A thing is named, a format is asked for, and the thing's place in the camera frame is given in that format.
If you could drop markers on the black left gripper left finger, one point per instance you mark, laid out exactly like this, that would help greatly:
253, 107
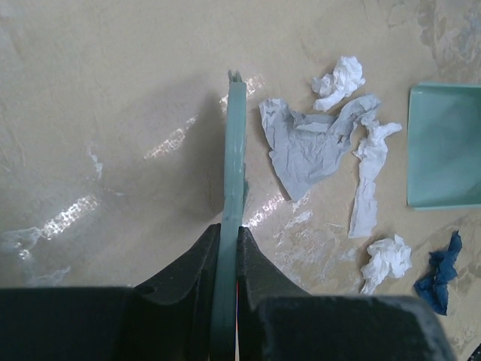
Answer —
166, 317

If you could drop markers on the blue scrap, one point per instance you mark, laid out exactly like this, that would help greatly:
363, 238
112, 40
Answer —
433, 287

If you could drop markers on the green plastic dustpan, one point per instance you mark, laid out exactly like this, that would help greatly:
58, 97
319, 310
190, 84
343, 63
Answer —
443, 145

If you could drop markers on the white twisted paper strip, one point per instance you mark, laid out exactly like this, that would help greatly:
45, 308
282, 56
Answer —
372, 154

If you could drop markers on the grey paper sheet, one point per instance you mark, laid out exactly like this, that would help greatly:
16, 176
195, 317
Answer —
307, 148

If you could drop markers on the white tissue ball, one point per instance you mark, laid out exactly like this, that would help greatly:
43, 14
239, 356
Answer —
344, 80

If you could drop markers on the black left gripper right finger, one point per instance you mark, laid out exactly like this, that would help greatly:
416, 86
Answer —
277, 320

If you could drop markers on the green hand brush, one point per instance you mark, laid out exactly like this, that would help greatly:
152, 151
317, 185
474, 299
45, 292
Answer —
223, 315

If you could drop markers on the white paper wad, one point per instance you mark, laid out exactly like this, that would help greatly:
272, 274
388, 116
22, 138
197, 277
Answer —
390, 258

